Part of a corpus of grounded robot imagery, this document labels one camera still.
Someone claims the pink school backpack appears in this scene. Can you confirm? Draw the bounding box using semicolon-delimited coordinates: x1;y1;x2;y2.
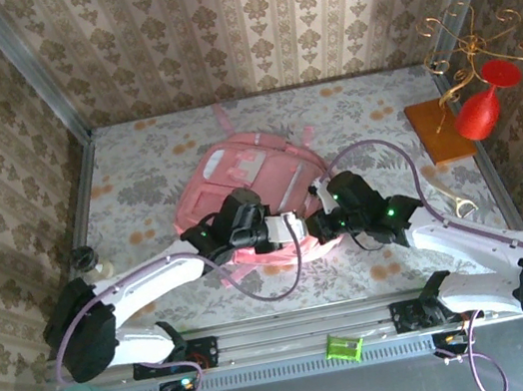
153;85;352;297

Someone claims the green pencil sharpener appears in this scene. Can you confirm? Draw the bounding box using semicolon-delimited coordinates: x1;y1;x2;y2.
320;328;368;368

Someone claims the small bottle black cap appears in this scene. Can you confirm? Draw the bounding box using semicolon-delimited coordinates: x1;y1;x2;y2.
70;241;117;286

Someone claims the red plastic wine glass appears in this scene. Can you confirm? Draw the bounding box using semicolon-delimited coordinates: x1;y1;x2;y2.
445;55;523;145

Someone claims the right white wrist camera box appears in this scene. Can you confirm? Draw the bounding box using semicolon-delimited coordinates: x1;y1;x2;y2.
312;181;342;217

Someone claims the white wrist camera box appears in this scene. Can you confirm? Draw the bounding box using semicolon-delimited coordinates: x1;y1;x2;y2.
312;181;342;217
262;207;309;250

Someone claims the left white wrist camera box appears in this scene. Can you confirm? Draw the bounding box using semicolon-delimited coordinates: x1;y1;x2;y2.
262;207;309;250

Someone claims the gold handled peeler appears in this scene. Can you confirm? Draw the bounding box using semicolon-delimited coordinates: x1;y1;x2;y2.
426;170;480;223

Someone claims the aluminium mounting rail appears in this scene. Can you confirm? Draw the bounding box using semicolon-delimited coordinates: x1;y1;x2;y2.
40;270;523;391

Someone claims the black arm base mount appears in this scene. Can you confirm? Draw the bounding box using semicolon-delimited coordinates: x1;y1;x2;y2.
388;285;486;336
129;333;223;383

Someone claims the gold wire rack wooden base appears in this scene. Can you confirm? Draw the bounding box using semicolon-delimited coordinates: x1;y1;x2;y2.
385;0;523;171

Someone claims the grey slotted cable duct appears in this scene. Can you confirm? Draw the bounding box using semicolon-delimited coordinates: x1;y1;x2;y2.
108;332;437;391

